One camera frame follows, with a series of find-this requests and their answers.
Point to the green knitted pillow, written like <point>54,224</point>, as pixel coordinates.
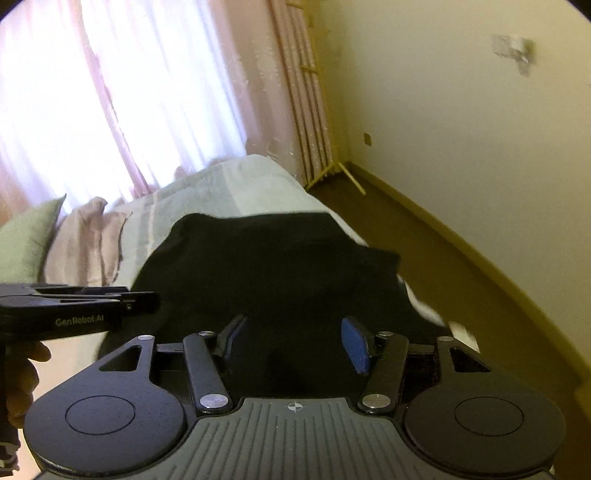
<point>25,242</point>

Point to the wooden drying rack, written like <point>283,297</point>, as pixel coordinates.
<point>311,114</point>

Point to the folded beige blanket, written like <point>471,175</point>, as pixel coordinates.
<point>86,248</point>

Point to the person's left hand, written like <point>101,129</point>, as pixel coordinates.
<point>21,379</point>

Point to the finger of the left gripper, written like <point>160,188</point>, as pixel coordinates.
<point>139,303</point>

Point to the pink curtain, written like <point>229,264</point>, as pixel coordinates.
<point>119,98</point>

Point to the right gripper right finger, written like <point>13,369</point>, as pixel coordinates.
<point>380,359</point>

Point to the black garment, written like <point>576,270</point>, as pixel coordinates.
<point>292,279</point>

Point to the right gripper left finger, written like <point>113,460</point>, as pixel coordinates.
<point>204,352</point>

